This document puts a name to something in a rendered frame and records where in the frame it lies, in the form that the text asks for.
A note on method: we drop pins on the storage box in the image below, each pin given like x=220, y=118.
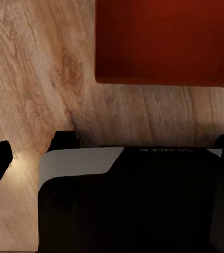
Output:
x=159, y=42

